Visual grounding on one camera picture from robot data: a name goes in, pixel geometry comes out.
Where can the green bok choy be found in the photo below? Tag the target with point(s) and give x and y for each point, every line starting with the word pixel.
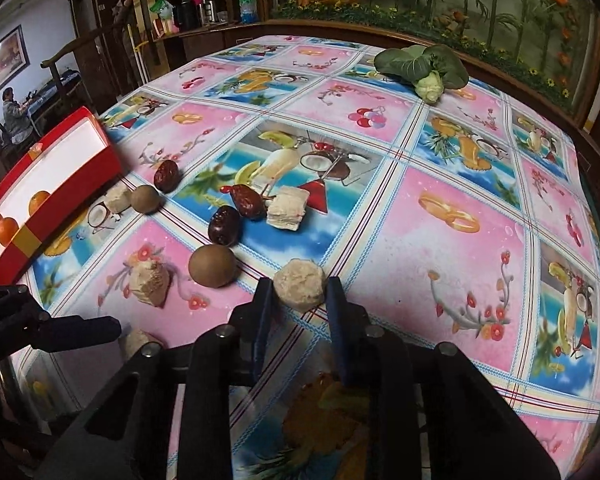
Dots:
pixel 410 62

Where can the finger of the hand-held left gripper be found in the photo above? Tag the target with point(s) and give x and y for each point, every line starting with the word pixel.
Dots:
pixel 80 332

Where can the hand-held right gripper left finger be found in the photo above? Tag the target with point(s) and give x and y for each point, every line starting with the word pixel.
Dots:
pixel 261 317

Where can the red box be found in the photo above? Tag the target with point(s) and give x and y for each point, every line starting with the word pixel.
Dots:
pixel 80 160

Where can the red date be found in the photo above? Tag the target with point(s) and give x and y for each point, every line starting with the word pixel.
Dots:
pixel 166 176
pixel 245 201
pixel 223 225

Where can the wooden chair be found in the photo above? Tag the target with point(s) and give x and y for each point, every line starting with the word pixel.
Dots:
pixel 67 52

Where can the beige cake piece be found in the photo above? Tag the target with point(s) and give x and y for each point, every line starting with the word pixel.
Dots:
pixel 284 212
pixel 117 199
pixel 300 290
pixel 136 342
pixel 152 282

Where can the printed fruit tablecloth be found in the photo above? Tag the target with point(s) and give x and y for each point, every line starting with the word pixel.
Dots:
pixel 420 270

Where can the blue table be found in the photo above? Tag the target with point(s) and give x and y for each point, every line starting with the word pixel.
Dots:
pixel 62 80

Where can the large brown longan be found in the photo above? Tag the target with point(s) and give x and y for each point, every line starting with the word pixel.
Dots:
pixel 212 266

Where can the black mug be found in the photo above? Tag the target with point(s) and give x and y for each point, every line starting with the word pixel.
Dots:
pixel 185 16

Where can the green packet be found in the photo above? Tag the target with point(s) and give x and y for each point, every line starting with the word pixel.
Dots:
pixel 162 7

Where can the framed wall picture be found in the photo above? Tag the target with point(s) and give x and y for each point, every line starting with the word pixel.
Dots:
pixel 2 62

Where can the steel thermos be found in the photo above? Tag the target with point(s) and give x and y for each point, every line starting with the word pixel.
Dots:
pixel 210 2

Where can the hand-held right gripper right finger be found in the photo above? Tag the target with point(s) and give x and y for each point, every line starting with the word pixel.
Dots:
pixel 339 322

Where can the green label water bottle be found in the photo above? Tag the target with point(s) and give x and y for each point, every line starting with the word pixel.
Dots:
pixel 247 2

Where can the small brown longan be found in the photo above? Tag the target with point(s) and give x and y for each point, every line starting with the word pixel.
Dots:
pixel 147 199

